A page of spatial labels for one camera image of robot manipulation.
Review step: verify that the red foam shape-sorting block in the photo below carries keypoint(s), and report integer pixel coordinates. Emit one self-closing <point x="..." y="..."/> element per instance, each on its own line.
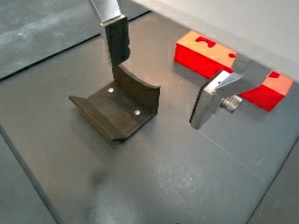
<point x="205" y="57"/>

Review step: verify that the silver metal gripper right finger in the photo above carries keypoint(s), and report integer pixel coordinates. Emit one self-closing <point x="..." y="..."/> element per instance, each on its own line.
<point x="219" y="93"/>

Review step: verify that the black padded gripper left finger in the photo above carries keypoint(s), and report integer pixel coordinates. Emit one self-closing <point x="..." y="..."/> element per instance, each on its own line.
<point x="113" y="29"/>

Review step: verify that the black curved object holder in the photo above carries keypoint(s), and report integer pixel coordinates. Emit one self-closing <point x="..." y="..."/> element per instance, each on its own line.
<point x="121" y="106"/>

